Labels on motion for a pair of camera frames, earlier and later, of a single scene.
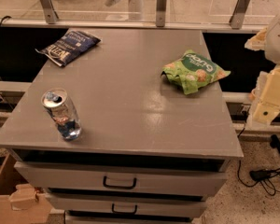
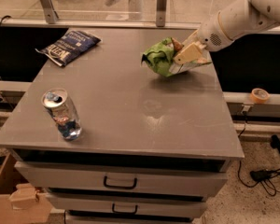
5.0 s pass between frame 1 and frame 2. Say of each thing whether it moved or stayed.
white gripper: moved
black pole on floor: stayed
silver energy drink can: stayed
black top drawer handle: stayed
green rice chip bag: moved
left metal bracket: stayed
